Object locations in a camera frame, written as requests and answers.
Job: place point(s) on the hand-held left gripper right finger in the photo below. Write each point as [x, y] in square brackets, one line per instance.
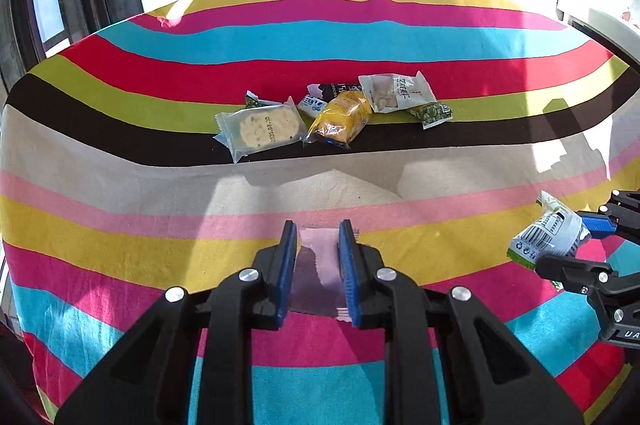
[350, 275]

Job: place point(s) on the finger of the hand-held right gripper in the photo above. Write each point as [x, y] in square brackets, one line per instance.
[575, 272]
[600, 224]

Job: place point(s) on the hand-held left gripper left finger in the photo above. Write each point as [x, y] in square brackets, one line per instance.
[287, 275]

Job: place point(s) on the pink chocolate packet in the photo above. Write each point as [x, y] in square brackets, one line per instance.
[320, 265]
[337, 91]

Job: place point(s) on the white barcode snack packet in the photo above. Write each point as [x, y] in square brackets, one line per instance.
[547, 235]

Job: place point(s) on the small blue white packet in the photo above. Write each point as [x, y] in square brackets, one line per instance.
[312, 106]

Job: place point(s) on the green pea snack packet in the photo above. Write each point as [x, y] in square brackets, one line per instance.
[260, 101]
[430, 115]

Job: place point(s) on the clear round cracker packet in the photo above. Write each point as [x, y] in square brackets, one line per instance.
[262, 130]

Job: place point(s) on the yellow bread roll packet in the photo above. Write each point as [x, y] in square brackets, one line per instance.
[342, 120]

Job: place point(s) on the white nut packet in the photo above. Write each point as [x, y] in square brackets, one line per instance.
[395, 92]

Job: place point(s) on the white furniture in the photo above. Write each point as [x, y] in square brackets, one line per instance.
[610, 27]

